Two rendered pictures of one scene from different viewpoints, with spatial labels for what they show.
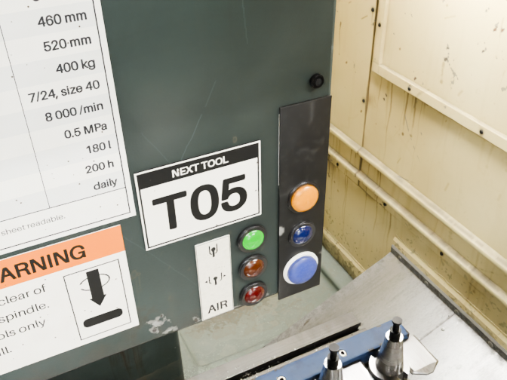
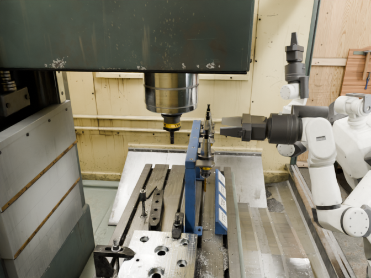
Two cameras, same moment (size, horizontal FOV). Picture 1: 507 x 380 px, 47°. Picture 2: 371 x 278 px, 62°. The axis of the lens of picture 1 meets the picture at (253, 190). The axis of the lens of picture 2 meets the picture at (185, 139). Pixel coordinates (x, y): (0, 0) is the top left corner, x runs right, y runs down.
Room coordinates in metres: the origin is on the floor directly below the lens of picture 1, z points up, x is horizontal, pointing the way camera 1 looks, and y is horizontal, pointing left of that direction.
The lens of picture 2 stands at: (-0.03, 1.05, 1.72)
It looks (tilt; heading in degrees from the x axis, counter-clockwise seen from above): 22 degrees down; 301
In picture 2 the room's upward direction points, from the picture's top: straight up
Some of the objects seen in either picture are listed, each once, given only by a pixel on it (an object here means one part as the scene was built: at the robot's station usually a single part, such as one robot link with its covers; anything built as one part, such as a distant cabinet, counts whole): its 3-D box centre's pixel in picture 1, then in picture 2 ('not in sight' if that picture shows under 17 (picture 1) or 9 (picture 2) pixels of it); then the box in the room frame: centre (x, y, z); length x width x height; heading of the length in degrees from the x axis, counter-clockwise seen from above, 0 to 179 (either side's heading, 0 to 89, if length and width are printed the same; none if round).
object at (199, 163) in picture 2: not in sight; (205, 163); (0.43, 0.14, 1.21); 0.07 x 0.05 x 0.01; 26
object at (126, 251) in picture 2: not in sight; (115, 257); (0.58, 0.48, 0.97); 0.13 x 0.03 x 0.15; 26
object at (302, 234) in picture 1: (302, 234); not in sight; (0.40, -0.04, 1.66); 0.02 x 0.01 x 0.02; 116
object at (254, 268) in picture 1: (253, 268); not in sight; (0.38, 0.00, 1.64); 0.02 x 0.01 x 0.02; 116
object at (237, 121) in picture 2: not in sight; (231, 121); (0.31, 0.20, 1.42); 0.06 x 0.02 x 0.03; 22
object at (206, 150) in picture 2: not in sight; (206, 145); (0.45, 0.09, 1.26); 0.04 x 0.04 x 0.07
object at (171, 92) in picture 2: not in sight; (171, 86); (0.46, 0.31, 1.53); 0.16 x 0.16 x 0.12
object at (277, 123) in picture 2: not in sight; (263, 127); (0.21, 0.22, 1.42); 0.13 x 0.12 x 0.10; 112
